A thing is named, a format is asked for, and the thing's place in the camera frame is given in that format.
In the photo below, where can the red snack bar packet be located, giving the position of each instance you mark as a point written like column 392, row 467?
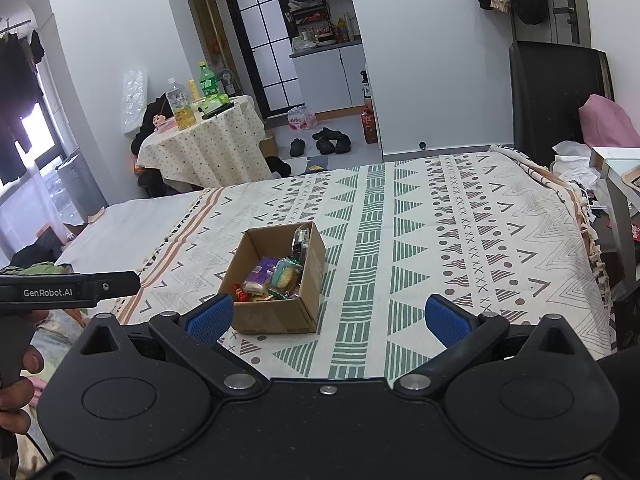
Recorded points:
column 240, row 295

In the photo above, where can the hanging dark clothes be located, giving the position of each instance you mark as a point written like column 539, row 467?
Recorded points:
column 20, row 92

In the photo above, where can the left hand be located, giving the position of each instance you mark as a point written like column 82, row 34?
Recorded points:
column 22, row 384

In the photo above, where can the round table with dotted cloth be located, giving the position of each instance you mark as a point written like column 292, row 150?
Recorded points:
column 217, row 152

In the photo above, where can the white crumpled cloth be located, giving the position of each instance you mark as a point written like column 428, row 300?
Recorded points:
column 571, row 163

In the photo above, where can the black shoes pile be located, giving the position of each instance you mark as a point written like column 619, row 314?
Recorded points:
column 330, row 141

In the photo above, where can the blue green snack packet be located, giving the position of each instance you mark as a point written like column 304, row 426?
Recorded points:
column 286, row 273

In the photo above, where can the yellow drink bottle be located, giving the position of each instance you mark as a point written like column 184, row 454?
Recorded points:
column 180, row 105

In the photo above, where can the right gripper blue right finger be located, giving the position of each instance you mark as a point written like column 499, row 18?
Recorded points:
column 448, row 322

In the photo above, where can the purple bread snack packet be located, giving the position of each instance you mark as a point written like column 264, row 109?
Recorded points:
column 258, row 280

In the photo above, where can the black slipper single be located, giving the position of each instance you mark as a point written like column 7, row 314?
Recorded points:
column 297, row 148

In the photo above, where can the pink cloth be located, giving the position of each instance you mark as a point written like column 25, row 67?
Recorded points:
column 606, row 125

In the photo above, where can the white kitchen cabinet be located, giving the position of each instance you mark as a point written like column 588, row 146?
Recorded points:
column 330, row 78

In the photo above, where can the patterned bed blanket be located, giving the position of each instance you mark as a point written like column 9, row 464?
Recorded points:
column 489, row 231

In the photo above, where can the green soda bottle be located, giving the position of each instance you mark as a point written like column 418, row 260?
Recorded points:
column 208, row 81

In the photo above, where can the black framed glass door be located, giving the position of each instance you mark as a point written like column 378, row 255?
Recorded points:
column 266, row 51

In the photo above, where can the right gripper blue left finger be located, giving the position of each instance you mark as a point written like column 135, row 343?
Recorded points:
column 208, row 322

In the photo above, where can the black chair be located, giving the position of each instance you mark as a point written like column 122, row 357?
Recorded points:
column 550, row 83

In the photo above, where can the brown cardboard box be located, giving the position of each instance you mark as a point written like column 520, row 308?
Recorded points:
column 277, row 313

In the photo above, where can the white bed sheet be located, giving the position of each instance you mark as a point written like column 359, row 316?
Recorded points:
column 126, row 234

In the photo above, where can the white black snack packet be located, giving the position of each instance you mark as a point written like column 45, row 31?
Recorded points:
column 300, row 243

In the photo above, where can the pink water bottle pack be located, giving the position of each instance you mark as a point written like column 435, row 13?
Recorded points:
column 300, row 118

